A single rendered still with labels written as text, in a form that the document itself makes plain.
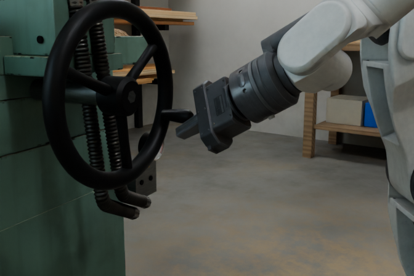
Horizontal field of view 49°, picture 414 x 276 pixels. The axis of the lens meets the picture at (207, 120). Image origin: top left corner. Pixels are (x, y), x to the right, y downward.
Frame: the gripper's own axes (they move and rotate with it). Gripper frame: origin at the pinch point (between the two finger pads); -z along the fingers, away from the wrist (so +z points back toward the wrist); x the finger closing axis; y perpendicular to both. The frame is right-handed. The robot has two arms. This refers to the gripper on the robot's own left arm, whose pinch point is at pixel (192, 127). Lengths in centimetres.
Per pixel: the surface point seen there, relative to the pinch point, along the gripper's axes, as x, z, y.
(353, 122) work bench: 113, -43, -255
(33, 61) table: 8.3, -10.4, 23.1
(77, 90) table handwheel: 5.5, -9.2, 15.9
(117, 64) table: 14.5, -8.6, 7.7
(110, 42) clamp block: 16.6, -6.7, 10.9
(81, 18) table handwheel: 6.8, 2.8, 24.4
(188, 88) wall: 233, -196, -266
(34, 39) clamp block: 12.6, -10.3, 23.2
